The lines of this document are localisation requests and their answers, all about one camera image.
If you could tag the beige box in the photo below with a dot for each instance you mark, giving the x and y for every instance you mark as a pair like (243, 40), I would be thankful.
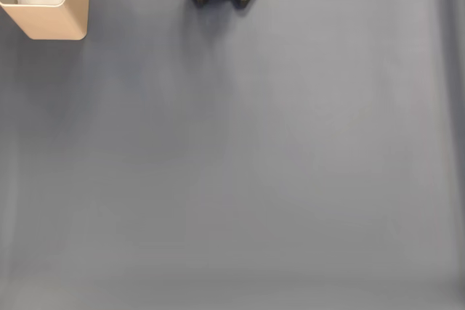
(54, 19)

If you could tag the blue-grey table mat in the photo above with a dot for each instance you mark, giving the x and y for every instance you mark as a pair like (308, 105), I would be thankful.
(254, 161)

